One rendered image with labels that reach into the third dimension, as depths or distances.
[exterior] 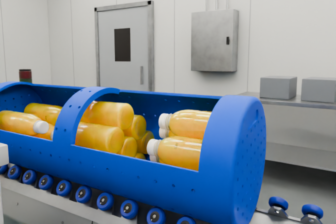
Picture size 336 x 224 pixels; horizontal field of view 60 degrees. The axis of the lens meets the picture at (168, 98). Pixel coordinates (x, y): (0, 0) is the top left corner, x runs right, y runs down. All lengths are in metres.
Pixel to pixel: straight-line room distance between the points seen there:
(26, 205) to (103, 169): 0.37
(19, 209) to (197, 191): 0.62
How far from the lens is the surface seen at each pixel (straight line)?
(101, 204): 0.78
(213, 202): 0.57
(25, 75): 1.73
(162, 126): 0.71
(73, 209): 0.86
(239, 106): 0.59
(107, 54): 5.31
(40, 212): 0.96
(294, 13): 3.98
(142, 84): 4.81
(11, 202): 1.06
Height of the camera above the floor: 1.31
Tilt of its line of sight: 8 degrees down
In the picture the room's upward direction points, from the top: straight up
